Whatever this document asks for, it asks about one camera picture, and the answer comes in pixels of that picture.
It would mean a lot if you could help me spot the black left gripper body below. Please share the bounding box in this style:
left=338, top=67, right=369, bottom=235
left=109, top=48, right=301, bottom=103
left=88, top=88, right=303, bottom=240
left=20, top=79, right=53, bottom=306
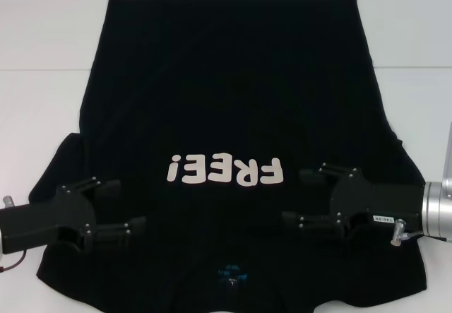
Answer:
left=0, top=184, right=97, bottom=254

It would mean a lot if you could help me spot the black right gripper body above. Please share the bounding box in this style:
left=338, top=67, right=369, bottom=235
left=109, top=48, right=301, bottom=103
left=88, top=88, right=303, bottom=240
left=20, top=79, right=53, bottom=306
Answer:
left=330, top=177, right=424, bottom=239

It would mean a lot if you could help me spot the black FREE print t-shirt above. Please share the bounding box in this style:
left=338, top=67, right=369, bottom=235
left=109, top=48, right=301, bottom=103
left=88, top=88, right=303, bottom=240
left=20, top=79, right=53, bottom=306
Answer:
left=28, top=0, right=430, bottom=313

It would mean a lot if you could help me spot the silver right gripper cable plug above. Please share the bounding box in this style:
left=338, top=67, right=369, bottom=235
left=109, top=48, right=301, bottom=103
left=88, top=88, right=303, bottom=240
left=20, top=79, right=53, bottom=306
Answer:
left=389, top=218, right=408, bottom=247

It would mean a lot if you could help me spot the thin right gripper cable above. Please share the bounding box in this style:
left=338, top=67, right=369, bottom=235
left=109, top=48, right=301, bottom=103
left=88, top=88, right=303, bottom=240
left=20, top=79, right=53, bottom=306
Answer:
left=404, top=230, right=452, bottom=244

